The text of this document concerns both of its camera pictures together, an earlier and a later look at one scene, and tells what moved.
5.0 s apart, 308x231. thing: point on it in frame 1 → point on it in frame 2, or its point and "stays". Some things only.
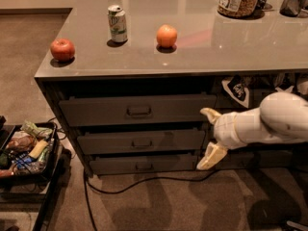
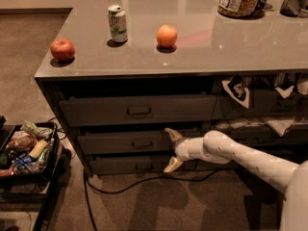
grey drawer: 105,164 stays
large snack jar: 239,0 stays
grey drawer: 131,141 stays
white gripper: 225,130 → 181,149
